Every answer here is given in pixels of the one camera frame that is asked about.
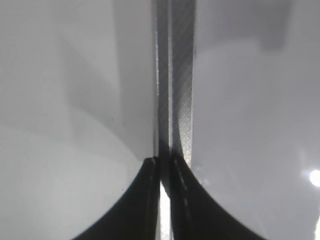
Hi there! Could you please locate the white whiteboard with grey frame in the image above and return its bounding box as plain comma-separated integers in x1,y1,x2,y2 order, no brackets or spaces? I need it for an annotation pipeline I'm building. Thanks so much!
0,0,320,240

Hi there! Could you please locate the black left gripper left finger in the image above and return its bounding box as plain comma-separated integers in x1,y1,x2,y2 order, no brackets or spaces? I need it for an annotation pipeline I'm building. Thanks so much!
75,157,160,240

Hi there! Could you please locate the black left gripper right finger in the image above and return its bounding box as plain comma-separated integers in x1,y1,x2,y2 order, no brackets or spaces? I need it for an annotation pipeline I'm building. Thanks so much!
169,152,262,240

